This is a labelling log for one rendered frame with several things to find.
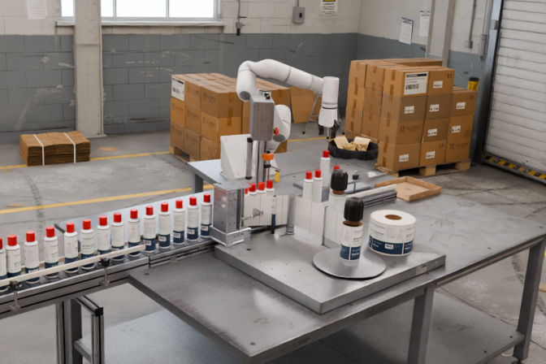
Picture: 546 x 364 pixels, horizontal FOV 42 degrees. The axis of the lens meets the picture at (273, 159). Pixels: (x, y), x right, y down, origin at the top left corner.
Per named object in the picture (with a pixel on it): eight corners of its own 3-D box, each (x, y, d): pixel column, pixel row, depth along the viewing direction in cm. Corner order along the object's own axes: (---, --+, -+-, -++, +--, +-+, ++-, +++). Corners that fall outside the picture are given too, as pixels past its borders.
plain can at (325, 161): (323, 188, 389) (326, 152, 383) (317, 185, 393) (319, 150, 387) (330, 187, 392) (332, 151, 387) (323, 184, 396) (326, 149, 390)
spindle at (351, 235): (349, 267, 295) (355, 203, 287) (334, 261, 301) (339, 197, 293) (364, 262, 300) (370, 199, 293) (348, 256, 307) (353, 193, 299)
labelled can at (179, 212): (176, 246, 310) (177, 202, 305) (170, 243, 314) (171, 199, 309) (186, 244, 314) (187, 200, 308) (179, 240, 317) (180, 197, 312)
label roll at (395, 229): (396, 236, 335) (400, 208, 331) (421, 253, 317) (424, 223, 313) (360, 241, 327) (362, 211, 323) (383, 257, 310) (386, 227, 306)
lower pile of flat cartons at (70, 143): (27, 166, 711) (26, 146, 706) (19, 153, 757) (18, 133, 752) (91, 162, 741) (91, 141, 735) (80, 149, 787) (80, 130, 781)
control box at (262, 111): (252, 140, 335) (253, 101, 330) (249, 132, 351) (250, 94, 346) (273, 140, 336) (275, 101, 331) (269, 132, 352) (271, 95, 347)
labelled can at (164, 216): (162, 250, 305) (162, 205, 300) (155, 246, 309) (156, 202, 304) (172, 248, 309) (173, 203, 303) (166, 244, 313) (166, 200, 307)
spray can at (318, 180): (315, 210, 366) (318, 172, 360) (308, 207, 369) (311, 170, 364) (322, 208, 369) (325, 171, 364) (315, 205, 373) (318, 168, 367)
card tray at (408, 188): (409, 201, 402) (409, 195, 401) (374, 189, 421) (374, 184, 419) (440, 192, 421) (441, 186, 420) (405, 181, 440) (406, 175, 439)
